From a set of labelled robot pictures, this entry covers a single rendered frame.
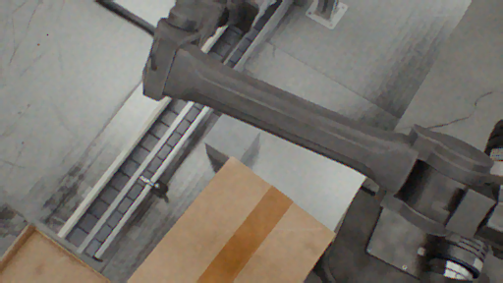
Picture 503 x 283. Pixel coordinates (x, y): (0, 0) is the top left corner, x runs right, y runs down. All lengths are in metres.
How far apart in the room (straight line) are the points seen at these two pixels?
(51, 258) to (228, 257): 0.50
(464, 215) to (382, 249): 1.23
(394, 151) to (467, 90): 1.84
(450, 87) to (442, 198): 1.81
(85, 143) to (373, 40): 0.80
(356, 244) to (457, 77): 0.98
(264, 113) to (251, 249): 0.37
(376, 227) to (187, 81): 1.34
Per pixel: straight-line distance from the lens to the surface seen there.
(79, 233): 1.21
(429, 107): 2.34
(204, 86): 0.59
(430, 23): 1.50
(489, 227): 0.61
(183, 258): 0.91
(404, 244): 1.86
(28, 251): 1.29
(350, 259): 1.83
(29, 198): 1.32
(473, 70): 2.49
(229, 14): 1.11
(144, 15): 1.38
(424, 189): 0.62
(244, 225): 0.91
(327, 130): 0.59
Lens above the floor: 2.02
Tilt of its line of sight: 71 degrees down
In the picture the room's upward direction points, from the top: 1 degrees clockwise
